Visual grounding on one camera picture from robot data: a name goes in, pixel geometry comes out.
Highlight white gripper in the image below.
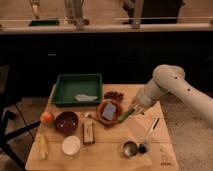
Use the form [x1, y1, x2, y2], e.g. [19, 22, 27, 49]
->
[128, 88, 156, 116]

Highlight green pepper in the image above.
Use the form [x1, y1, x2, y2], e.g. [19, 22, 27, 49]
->
[117, 108, 135, 123]

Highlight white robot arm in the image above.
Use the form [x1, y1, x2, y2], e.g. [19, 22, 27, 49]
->
[130, 65, 213, 129]

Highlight metal cup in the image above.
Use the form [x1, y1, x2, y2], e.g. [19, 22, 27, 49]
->
[121, 140, 138, 158]

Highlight white paper cup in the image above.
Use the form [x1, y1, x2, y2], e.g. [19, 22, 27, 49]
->
[62, 136, 81, 155]

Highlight orange bowl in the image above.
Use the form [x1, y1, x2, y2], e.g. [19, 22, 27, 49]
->
[96, 100, 123, 127]

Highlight dark red grapes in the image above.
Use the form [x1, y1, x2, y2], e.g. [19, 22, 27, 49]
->
[104, 91, 124, 102]

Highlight blue sponge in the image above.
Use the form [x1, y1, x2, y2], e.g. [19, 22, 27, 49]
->
[102, 103, 116, 121]

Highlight black measuring spoon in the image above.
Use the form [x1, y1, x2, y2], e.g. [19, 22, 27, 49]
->
[138, 118, 159, 154]

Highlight brown chocolate bar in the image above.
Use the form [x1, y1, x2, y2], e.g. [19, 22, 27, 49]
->
[83, 121, 95, 144]

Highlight dark red bowl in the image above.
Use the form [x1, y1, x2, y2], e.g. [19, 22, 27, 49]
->
[55, 112, 79, 136]

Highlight green plastic tray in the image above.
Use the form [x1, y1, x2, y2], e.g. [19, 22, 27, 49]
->
[51, 74, 103, 107]

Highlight red apple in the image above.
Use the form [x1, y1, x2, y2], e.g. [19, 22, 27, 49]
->
[40, 112, 54, 126]

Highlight black chair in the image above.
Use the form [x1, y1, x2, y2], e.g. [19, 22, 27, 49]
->
[0, 65, 40, 171]

